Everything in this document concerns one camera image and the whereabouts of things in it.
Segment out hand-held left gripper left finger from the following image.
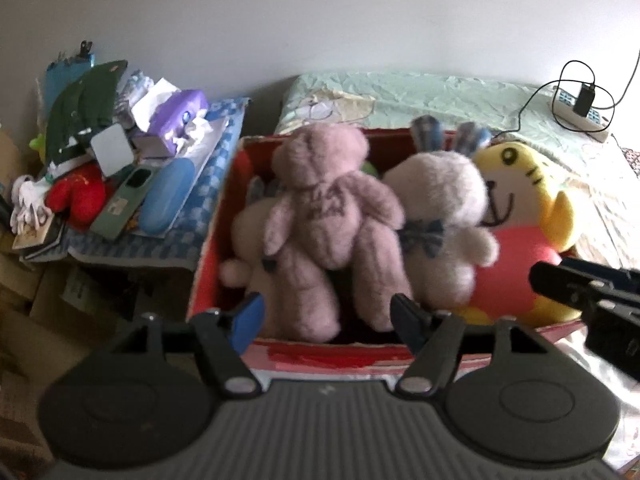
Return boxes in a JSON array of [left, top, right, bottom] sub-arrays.
[[112, 292, 266, 399]]

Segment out purple tissue pack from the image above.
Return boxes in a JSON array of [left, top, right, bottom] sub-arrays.
[[147, 89, 210, 142]]

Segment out yellow tiger plush toy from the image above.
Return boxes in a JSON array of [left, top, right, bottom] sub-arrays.
[[450, 141, 583, 328]]

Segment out white bunny plush blue ears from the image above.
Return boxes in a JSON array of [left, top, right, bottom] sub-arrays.
[[382, 115, 501, 308]]

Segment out blue glasses case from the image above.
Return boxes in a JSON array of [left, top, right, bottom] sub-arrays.
[[137, 159, 196, 234]]

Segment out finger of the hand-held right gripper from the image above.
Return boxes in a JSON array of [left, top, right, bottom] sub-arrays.
[[529, 257, 640, 311]]

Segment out black charger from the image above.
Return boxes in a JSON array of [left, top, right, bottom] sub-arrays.
[[572, 84, 596, 117]]

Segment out blue white patterned packet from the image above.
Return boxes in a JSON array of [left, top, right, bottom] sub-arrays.
[[117, 70, 153, 111]]

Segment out dark green cloth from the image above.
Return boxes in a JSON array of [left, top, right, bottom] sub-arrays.
[[45, 59, 128, 166]]

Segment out blue checkered cloth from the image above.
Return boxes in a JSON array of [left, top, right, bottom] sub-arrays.
[[67, 97, 251, 266]]

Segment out white square box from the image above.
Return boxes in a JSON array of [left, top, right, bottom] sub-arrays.
[[90, 126, 133, 176]]

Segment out blue bag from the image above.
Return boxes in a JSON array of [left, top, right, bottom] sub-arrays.
[[45, 55, 96, 111]]

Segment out white power strip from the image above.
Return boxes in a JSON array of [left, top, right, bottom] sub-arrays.
[[552, 85, 611, 143]]

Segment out brown patterned mat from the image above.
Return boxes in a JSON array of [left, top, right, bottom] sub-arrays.
[[617, 145, 640, 181]]

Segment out red plush toy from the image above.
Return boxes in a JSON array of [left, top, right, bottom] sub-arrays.
[[45, 164, 113, 231]]

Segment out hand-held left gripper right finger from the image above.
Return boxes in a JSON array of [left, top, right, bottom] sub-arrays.
[[390, 294, 556, 401]]

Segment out red cardboard box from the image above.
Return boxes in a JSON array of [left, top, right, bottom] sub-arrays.
[[185, 127, 591, 376]]

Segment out white plush toy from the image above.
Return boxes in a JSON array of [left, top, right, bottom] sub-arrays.
[[217, 175, 281, 306]]

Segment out green smartphone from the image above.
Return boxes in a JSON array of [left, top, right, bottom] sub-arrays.
[[90, 165, 151, 241]]

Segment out pink teddy bear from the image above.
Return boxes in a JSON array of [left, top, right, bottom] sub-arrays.
[[262, 122, 413, 343]]

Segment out stack of booklets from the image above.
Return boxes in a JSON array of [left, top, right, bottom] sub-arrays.
[[12, 220, 68, 262]]

